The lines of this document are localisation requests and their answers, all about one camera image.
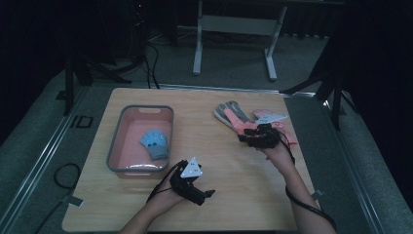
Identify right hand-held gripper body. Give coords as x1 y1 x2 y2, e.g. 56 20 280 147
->
247 114 288 150

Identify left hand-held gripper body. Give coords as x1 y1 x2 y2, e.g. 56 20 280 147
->
169 156 208 207

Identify pink ski glove grey palm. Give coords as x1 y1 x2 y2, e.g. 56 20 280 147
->
213 100 261 137

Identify blue knit glove grey cuff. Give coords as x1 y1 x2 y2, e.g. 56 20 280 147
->
139 130 170 161

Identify pink basin with grey rim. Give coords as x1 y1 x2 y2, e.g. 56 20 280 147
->
106 104 175 179

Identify person's right hand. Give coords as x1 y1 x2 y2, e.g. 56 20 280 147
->
259 139 295 172

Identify person's left hand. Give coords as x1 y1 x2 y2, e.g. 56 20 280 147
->
149 179 186 215

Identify black tripod stand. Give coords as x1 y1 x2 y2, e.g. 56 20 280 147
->
281 48 357 132
61 32 132 117

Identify left hand-held gripper cable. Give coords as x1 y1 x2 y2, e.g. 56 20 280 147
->
145 161 183 205

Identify hand-held gripper cable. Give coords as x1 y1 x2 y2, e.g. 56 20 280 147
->
145 161 183 205
278 130 338 230

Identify metal floor rail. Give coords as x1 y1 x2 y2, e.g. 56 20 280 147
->
320 97 388 234
93 82 317 98
0 87 90 234

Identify right hand-held gripper cable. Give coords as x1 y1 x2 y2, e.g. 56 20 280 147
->
278 130 338 230

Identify black cables on floor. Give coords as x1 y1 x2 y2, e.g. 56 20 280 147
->
141 42 161 90

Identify white metal desk frame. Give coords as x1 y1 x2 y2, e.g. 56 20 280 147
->
192 0 288 82

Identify black floor cable loop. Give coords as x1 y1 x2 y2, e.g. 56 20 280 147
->
35 163 83 234

